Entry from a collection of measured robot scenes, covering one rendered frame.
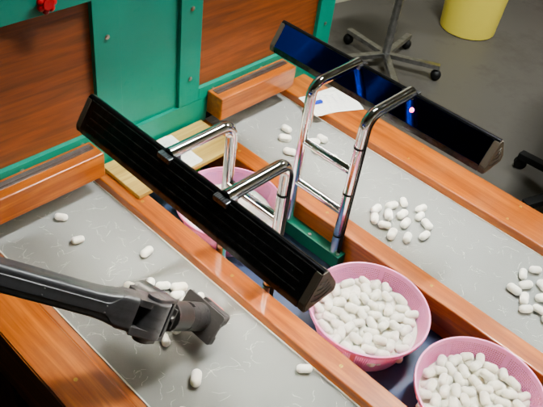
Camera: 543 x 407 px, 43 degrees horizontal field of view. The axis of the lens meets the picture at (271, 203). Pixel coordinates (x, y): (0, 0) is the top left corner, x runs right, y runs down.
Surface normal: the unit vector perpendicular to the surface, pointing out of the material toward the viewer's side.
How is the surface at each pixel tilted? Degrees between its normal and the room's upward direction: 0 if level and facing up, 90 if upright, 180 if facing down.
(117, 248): 0
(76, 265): 0
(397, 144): 0
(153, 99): 90
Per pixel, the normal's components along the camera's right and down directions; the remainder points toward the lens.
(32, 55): 0.72, 0.52
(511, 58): 0.11, -0.74
